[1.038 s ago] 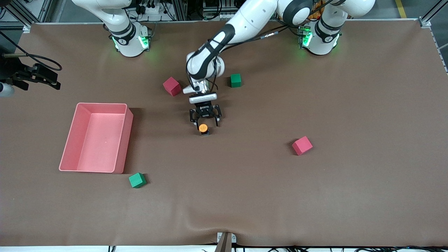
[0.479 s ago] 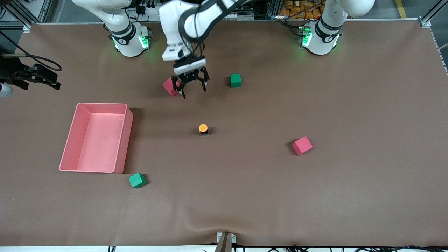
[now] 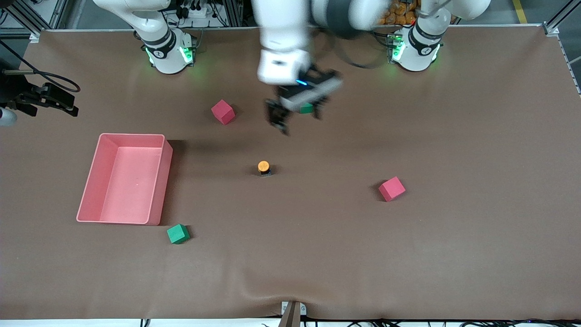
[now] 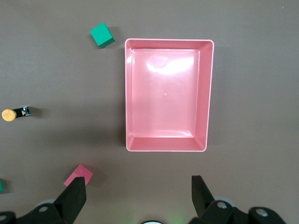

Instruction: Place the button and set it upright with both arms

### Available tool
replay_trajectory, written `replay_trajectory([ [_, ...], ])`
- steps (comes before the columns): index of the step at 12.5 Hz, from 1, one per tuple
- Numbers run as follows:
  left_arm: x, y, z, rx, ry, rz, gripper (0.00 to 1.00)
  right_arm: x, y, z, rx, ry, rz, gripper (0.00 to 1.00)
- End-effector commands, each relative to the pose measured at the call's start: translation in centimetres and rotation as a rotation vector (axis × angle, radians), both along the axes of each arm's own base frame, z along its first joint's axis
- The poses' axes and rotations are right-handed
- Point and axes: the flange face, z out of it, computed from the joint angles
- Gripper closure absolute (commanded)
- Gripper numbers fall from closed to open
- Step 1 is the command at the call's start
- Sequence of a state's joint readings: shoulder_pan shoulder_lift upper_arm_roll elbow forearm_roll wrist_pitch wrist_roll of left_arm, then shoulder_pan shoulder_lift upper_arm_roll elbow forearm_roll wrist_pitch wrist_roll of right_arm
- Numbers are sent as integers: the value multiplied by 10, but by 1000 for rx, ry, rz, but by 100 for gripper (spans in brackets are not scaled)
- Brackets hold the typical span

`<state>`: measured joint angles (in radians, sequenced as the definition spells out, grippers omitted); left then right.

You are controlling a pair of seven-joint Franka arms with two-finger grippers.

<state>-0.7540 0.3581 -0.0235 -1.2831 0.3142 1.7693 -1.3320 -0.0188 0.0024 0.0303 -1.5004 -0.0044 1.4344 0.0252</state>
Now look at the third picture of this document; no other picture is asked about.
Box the pink foam cube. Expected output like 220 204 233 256
211 99 236 125
379 177 406 202

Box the pink plastic tray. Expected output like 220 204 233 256
76 133 173 226

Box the pile of orange bags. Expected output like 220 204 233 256
377 0 420 26

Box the white power strip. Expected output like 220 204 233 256
177 2 218 19

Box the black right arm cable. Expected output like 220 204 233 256
0 40 81 93

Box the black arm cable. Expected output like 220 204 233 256
318 27 391 70
0 40 81 93

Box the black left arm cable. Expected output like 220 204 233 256
318 27 391 70

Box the aluminium frame rail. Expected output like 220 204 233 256
542 0 581 37
0 0 69 39

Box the metal table clamp bracket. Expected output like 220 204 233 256
278 301 307 327

